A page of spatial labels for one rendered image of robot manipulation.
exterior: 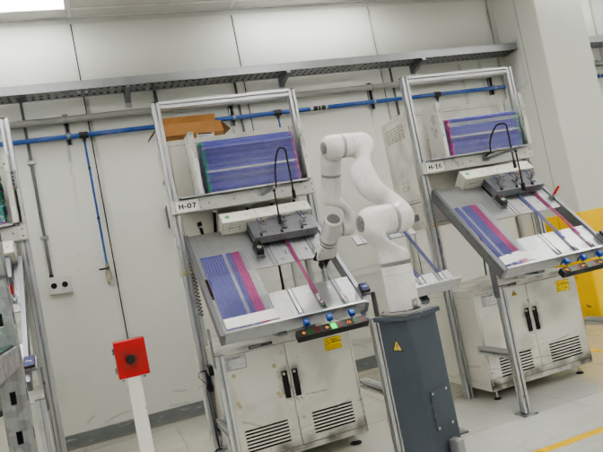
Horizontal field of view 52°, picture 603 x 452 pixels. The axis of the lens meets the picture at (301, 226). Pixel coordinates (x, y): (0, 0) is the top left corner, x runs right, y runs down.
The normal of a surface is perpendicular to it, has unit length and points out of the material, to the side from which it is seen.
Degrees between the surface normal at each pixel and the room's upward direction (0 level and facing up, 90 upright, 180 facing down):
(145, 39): 90
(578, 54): 90
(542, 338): 90
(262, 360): 90
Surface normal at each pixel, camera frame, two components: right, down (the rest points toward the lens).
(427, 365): 0.61, -0.15
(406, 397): -0.77, 0.12
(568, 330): 0.33, -0.13
